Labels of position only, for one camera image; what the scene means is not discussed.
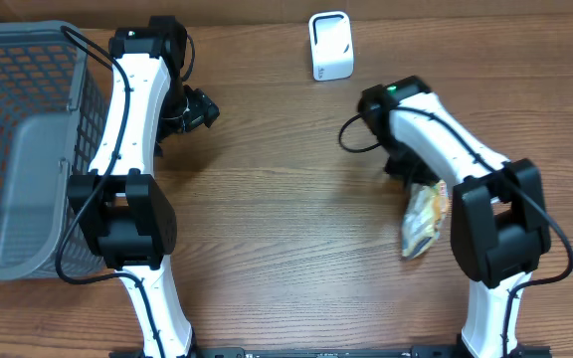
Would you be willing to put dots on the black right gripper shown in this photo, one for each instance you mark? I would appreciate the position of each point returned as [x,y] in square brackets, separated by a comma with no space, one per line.
[421,175]

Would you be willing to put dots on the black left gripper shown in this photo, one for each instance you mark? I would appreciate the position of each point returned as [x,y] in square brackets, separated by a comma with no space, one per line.
[204,111]

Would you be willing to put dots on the white blue wipes pack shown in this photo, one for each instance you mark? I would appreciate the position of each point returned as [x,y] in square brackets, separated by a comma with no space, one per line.
[425,214]

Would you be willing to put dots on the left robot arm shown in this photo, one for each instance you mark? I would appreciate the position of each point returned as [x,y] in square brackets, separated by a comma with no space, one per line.
[125,217]

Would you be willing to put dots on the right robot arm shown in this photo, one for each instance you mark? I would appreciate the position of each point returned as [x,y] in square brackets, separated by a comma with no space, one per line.
[498,233]

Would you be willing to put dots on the white barcode scanner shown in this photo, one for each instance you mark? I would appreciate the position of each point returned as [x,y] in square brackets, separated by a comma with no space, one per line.
[331,46]

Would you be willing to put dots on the grey plastic shopping basket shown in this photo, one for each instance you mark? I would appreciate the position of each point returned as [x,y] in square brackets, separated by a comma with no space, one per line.
[52,116]

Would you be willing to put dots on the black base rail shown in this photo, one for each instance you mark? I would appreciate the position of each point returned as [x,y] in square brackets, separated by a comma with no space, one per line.
[420,351]

